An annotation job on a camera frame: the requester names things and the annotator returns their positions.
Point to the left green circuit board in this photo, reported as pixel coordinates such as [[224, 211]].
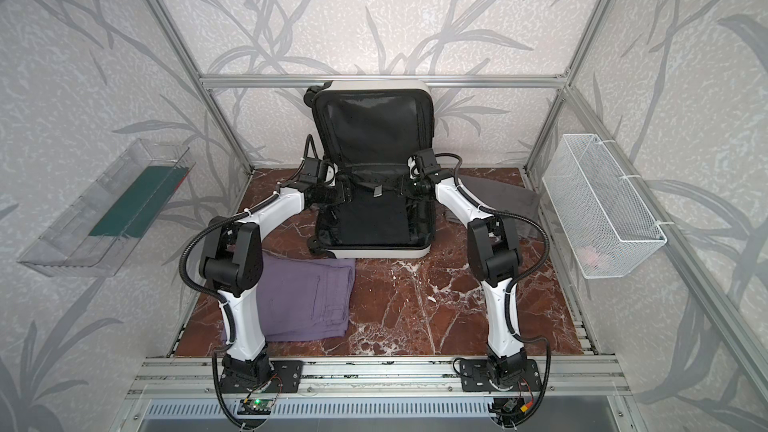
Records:
[[255, 407]]

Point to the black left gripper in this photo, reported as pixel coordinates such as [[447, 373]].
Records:
[[339, 194]]

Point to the clear plastic wall shelf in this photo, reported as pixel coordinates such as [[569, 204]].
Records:
[[65, 249]]

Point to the black t-shirt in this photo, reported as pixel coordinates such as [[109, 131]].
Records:
[[370, 220]]

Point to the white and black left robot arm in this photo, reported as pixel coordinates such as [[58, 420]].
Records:
[[232, 261]]

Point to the grey towel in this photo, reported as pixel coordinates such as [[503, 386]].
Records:
[[504, 197]]

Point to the purple trousers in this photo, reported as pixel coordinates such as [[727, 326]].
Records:
[[301, 300]]

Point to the black and white suitcase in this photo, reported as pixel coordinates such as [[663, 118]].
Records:
[[368, 130]]

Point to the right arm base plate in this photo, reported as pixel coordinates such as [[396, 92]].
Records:
[[475, 377]]

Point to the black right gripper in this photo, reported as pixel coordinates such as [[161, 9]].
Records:
[[411, 171]]

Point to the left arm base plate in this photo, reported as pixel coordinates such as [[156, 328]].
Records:
[[284, 378]]

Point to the green board in shelf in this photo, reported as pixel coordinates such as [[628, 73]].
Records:
[[134, 212]]

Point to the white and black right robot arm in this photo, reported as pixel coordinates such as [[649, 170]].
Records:
[[493, 255]]

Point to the pink object in basket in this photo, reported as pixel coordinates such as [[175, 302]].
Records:
[[592, 258]]

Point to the aluminium front rail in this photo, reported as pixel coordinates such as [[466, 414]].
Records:
[[347, 377]]

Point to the white wire mesh basket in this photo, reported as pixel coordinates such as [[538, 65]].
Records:
[[598, 205]]

